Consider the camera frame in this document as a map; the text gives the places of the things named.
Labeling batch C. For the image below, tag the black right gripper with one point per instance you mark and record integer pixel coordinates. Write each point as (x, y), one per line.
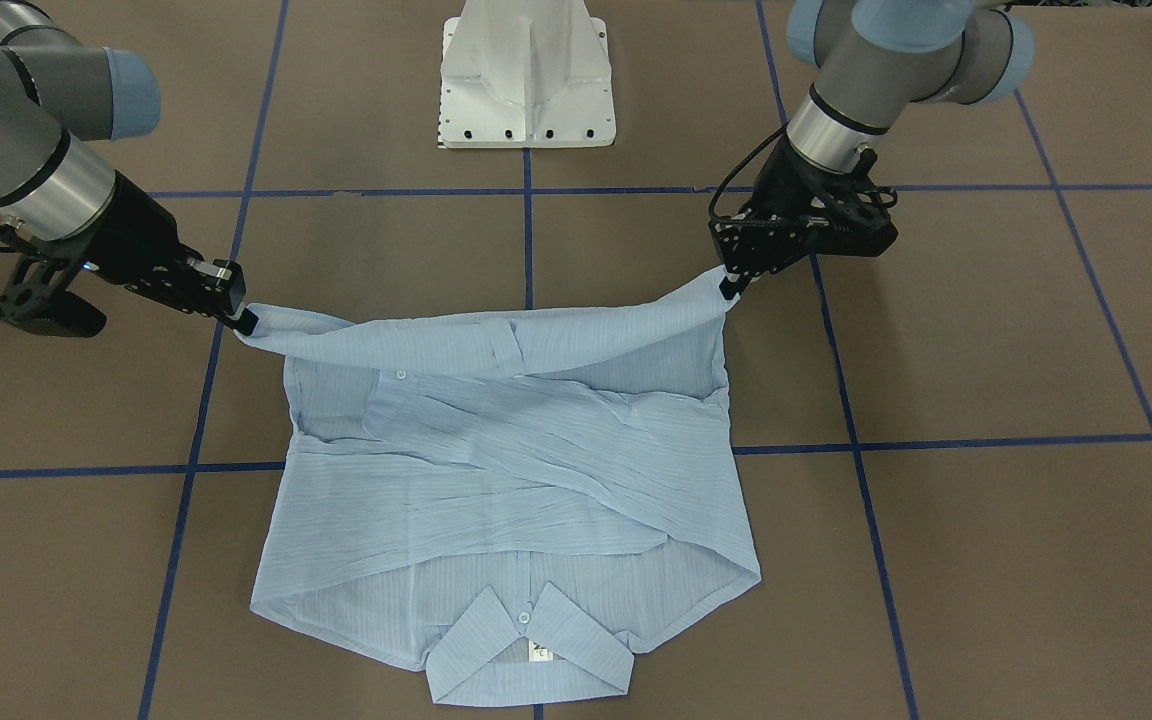
(133, 240)

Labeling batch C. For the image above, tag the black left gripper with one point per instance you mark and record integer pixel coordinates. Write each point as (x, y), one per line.
(778, 186)

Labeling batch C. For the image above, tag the light blue button-up shirt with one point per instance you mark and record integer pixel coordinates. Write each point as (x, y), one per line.
(515, 504)

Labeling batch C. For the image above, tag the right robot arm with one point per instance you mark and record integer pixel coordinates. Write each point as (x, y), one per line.
(66, 210)

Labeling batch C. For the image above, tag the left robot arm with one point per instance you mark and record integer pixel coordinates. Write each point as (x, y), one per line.
(875, 58)

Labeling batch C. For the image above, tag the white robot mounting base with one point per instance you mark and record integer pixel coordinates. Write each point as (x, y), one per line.
(526, 75)

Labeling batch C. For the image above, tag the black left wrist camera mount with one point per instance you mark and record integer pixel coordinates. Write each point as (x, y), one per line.
(858, 216)

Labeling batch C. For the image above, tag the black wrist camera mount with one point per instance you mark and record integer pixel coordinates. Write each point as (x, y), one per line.
(37, 297)
(858, 216)

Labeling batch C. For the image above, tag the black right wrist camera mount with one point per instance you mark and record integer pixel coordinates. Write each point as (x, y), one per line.
(37, 297)

